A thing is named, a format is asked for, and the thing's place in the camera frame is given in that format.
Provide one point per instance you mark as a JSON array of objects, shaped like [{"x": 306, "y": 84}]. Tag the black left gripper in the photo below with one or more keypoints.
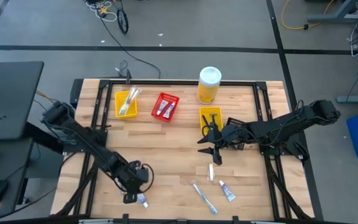
[{"x": 132, "y": 177}]

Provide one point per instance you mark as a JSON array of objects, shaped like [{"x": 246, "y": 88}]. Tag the black camera clamp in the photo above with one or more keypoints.
[{"x": 128, "y": 76}]

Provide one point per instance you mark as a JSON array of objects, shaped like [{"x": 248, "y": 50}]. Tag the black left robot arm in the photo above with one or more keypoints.
[{"x": 82, "y": 137}]

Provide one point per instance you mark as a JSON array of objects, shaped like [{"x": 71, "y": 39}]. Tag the green toothbrush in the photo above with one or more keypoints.
[{"x": 123, "y": 106}]

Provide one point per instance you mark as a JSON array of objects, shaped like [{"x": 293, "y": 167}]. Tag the black aluminium table frame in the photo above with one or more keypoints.
[{"x": 182, "y": 82}]

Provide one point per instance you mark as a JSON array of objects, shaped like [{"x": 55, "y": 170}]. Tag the black plastic basket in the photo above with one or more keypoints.
[{"x": 236, "y": 122}]

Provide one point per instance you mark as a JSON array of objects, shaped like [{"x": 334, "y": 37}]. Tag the small white toothpaste tube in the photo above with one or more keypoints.
[
  {"x": 227, "y": 191},
  {"x": 162, "y": 108},
  {"x": 143, "y": 200},
  {"x": 169, "y": 110}
]

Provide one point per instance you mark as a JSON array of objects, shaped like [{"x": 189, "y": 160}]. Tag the white slim packet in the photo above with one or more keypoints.
[{"x": 211, "y": 172}]

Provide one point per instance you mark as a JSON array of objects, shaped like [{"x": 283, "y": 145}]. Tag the black rectangular block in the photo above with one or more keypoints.
[{"x": 76, "y": 93}]

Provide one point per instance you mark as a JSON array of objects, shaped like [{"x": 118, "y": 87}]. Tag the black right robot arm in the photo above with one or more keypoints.
[{"x": 291, "y": 124}]

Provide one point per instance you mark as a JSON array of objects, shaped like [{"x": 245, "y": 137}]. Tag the red plastic basket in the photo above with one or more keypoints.
[{"x": 174, "y": 99}]

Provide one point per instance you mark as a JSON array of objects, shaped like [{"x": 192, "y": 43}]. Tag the red toothbrush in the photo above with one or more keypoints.
[{"x": 133, "y": 94}]

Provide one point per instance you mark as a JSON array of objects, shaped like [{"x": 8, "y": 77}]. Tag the grey desk leg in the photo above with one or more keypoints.
[{"x": 337, "y": 17}]

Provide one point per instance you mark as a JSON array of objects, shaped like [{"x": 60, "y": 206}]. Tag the yellow plastic basket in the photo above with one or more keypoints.
[
  {"x": 134, "y": 113},
  {"x": 218, "y": 112}
]

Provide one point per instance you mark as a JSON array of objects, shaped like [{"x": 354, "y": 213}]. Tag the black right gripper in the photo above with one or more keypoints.
[{"x": 225, "y": 135}]

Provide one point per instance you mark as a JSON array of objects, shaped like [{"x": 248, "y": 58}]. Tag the black desk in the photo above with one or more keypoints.
[{"x": 11, "y": 99}]

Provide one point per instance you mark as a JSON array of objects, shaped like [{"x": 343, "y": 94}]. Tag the grey desk surface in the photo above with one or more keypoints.
[{"x": 8, "y": 168}]

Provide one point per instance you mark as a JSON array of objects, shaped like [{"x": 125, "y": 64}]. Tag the silver aluminium post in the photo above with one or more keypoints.
[
  {"x": 95, "y": 221},
  {"x": 263, "y": 222}
]

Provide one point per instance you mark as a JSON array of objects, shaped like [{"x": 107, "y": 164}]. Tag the yellow wipes canister white lid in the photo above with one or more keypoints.
[{"x": 209, "y": 84}]

